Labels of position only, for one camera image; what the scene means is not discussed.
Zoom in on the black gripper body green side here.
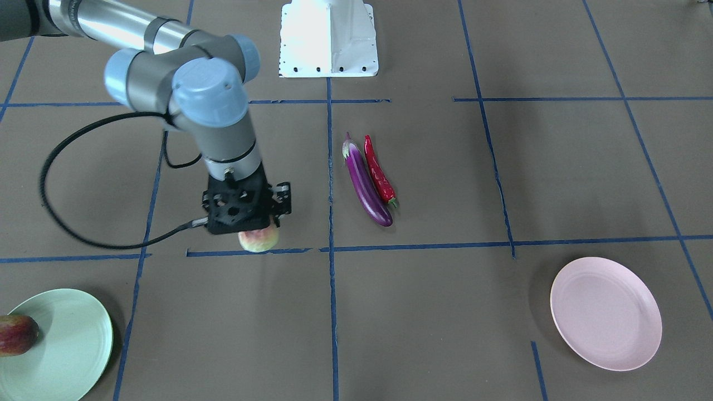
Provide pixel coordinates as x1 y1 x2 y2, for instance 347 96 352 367
206 167 273 234

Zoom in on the pink peach fruit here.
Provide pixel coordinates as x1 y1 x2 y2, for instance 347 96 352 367
238 223 279 253

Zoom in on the purple eggplant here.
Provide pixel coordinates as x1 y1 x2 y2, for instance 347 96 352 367
341 132 394 227

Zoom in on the red yellow apple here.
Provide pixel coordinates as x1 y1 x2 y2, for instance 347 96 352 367
1 315 39 358

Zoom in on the robot arm near green plate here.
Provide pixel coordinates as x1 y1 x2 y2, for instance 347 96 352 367
2 1 275 234

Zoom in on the red chili pepper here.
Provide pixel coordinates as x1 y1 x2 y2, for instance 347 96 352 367
364 135 399 208

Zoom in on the green plate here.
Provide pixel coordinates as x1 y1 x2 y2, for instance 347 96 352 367
1 288 114 400

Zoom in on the pink plate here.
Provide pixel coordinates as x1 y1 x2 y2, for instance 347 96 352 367
549 257 663 371

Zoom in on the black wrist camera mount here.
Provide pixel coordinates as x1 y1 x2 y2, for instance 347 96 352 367
269 181 292 228

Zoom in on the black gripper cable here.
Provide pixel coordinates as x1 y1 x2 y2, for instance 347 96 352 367
40 111 212 250

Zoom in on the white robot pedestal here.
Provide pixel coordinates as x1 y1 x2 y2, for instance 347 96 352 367
279 1 379 79

